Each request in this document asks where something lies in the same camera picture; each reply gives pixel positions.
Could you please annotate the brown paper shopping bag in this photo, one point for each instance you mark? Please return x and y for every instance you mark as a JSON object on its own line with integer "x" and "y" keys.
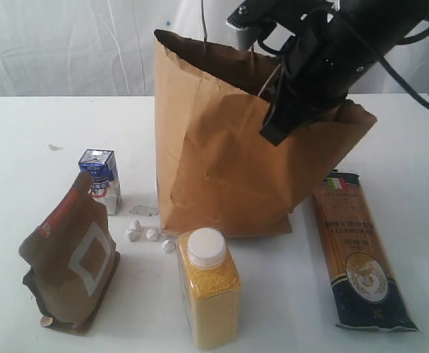
{"x": 214, "y": 169}

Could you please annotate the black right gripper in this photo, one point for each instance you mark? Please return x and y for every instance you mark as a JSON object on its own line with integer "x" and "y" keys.
{"x": 320, "y": 63}

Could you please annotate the spaghetti packet dark blue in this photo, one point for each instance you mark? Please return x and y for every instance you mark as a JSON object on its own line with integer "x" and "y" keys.
{"x": 364, "y": 287}

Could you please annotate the brown kraft coffee pouch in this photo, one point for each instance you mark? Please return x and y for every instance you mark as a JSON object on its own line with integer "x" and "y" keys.
{"x": 72, "y": 259}

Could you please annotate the small paper scrap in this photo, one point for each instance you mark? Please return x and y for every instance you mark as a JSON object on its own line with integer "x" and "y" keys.
{"x": 54, "y": 147}

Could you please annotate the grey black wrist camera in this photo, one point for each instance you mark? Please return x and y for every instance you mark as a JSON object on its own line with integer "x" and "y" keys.
{"x": 253, "y": 22}

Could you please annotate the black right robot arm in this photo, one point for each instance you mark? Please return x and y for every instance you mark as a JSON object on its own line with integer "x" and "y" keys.
{"x": 379, "y": 25}

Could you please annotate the blue white milk carton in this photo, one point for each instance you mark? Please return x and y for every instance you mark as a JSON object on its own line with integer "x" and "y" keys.
{"x": 105, "y": 189}

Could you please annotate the yellow millet bottle white cap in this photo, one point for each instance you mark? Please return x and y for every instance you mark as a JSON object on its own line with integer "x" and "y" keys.
{"x": 210, "y": 286}

